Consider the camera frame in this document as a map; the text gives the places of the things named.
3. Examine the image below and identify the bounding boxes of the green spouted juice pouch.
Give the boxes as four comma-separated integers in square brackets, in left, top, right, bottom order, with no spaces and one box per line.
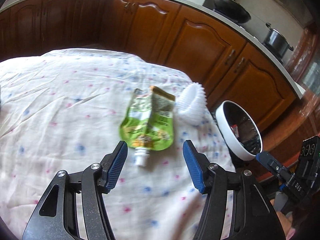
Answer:
[119,86,175,167]

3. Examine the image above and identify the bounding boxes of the white rimmed trash bin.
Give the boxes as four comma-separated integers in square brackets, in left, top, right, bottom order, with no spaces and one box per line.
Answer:
[214,100,263,161]

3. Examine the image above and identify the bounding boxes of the wooden kitchen cabinets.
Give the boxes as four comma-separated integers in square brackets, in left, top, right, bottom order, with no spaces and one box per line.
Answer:
[1,0,300,130]

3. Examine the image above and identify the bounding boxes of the right hand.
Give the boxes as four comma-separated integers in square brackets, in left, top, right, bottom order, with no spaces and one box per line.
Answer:
[276,211,296,240]

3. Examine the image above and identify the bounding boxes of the small white foam net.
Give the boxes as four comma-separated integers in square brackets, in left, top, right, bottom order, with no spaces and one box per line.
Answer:
[175,83,208,126]

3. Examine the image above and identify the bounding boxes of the black cooking pot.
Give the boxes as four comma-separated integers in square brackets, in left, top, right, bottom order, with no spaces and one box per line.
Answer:
[263,22,294,59]

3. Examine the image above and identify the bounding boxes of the white countertop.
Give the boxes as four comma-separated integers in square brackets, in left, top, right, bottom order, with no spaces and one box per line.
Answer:
[0,0,307,99]

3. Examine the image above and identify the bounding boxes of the black wok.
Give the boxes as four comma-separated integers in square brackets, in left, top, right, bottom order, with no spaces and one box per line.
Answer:
[214,0,251,24]

